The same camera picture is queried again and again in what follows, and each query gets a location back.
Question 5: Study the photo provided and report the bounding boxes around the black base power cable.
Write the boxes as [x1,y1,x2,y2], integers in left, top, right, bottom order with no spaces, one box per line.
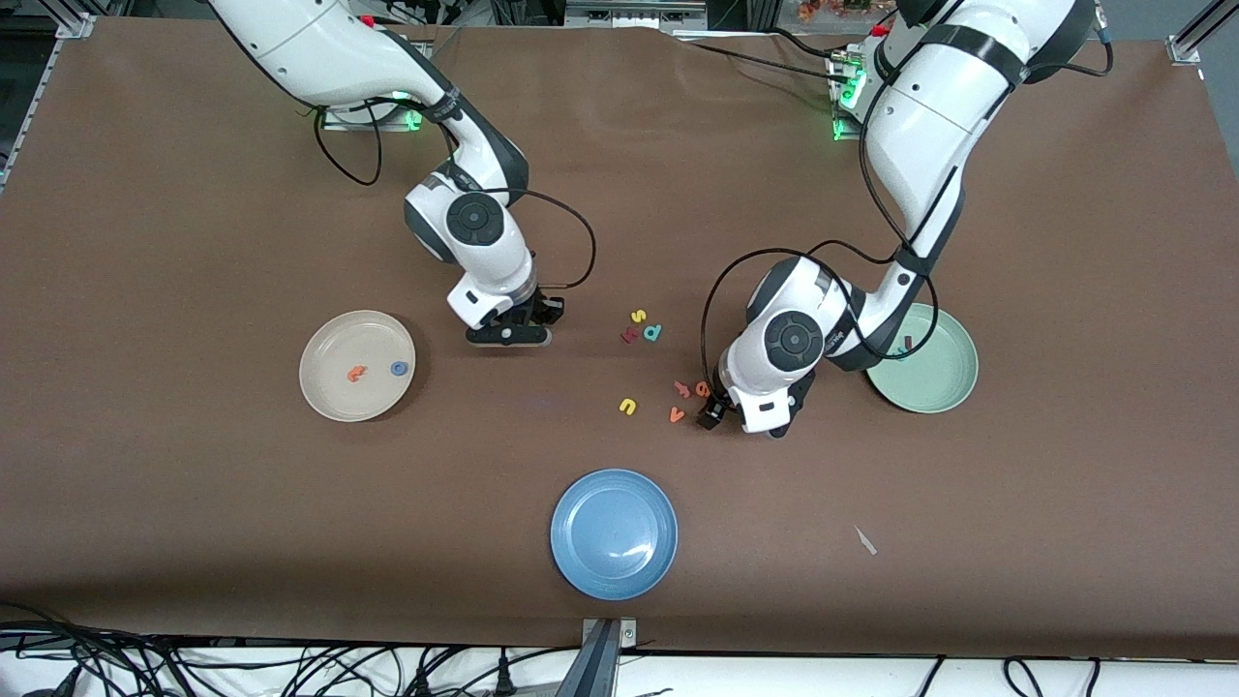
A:
[675,27,853,83]

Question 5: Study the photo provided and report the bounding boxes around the green plate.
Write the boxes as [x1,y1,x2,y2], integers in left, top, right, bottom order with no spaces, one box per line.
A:
[864,303,980,415]

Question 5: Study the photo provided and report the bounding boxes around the grey metal clamp bracket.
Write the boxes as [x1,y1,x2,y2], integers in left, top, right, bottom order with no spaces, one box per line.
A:
[582,618,638,650]

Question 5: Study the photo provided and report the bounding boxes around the aluminium frame side rail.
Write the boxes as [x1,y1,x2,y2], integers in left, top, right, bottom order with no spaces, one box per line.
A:
[0,39,61,195]

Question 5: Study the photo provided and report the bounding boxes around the blue plate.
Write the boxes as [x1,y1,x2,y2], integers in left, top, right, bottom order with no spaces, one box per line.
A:
[550,469,679,601]

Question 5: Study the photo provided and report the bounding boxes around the grey metal box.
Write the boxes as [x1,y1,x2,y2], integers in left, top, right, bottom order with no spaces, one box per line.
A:
[564,0,708,30]

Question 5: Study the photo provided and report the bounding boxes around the looped black floor cable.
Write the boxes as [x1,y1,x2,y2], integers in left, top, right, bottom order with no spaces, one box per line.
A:
[1005,656,1100,697]

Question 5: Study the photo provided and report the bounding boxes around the tangled black floor cables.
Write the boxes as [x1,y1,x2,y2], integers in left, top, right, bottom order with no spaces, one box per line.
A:
[0,605,543,697]

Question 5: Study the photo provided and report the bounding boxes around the brown table cover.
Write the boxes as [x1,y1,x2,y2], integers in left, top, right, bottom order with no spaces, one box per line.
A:
[0,17,1239,661]

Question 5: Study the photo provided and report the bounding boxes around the beige brown plate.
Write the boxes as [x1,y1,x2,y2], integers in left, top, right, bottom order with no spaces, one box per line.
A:
[299,310,417,423]

